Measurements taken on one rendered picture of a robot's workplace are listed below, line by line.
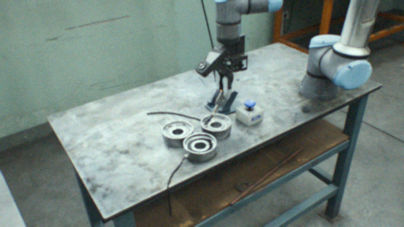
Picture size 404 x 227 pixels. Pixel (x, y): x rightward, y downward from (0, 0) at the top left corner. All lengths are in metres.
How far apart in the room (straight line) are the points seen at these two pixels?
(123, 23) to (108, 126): 1.48
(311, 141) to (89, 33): 1.69
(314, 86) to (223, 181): 0.51
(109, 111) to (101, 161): 0.29
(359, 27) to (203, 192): 0.78
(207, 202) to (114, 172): 0.38
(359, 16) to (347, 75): 0.19
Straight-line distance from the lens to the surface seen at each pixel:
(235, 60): 1.09
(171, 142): 1.14
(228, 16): 1.03
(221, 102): 1.16
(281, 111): 1.34
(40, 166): 2.57
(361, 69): 1.27
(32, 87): 2.66
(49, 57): 2.61
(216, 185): 1.37
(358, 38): 1.25
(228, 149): 1.14
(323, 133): 1.70
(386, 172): 2.47
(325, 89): 1.43
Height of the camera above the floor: 1.51
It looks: 33 degrees down
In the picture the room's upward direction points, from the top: 2 degrees counter-clockwise
